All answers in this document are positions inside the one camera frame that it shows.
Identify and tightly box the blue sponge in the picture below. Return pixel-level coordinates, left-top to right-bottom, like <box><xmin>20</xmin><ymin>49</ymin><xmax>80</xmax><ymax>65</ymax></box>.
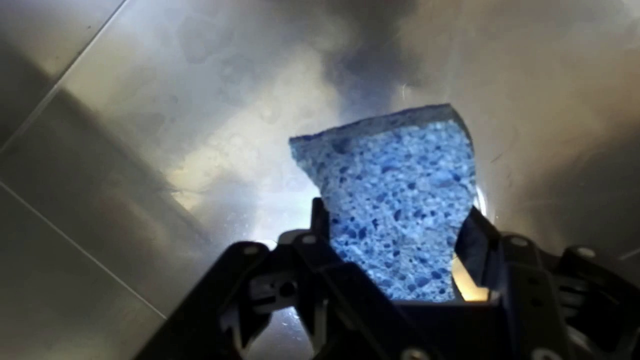
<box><xmin>288</xmin><ymin>102</ymin><xmax>479</xmax><ymax>304</ymax></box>

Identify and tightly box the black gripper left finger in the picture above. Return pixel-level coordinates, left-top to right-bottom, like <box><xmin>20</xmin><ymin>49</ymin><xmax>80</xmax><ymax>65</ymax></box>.
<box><xmin>135</xmin><ymin>197</ymin><xmax>428</xmax><ymax>360</ymax></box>

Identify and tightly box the stainless steel sink basin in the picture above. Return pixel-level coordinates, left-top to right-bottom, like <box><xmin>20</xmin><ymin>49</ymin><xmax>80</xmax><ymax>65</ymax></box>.
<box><xmin>0</xmin><ymin>0</ymin><xmax>640</xmax><ymax>360</ymax></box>

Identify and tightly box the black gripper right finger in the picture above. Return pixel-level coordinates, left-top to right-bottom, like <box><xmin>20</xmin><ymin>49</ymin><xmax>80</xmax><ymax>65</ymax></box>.
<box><xmin>453</xmin><ymin>204</ymin><xmax>640</xmax><ymax>360</ymax></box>

